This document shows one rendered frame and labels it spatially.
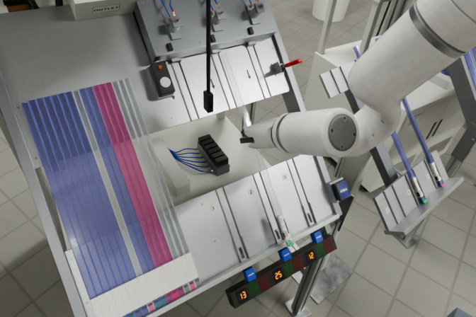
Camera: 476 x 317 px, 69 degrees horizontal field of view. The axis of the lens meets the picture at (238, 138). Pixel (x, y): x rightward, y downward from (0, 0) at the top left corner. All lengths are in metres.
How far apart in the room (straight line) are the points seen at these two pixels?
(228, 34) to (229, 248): 0.53
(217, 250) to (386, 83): 0.56
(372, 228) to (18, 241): 1.77
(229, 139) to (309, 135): 0.78
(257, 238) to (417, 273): 1.17
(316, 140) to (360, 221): 1.45
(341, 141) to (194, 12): 0.49
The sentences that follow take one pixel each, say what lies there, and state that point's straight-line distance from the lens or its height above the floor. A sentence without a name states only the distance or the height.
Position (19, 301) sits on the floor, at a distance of 1.84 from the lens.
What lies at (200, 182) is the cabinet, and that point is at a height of 0.62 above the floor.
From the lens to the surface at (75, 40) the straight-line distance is 0.88.
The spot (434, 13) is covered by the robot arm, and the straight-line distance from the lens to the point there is 0.48.
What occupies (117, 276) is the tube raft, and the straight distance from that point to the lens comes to 0.82.
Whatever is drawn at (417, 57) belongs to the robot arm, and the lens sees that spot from 0.50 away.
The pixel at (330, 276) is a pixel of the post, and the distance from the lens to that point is 1.77.
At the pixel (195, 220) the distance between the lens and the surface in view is 0.85.
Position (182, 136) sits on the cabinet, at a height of 0.62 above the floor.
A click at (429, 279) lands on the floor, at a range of 1.97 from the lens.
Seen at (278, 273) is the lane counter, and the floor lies 0.66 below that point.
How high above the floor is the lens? 1.51
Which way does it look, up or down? 41 degrees down
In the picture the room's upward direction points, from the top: 4 degrees clockwise
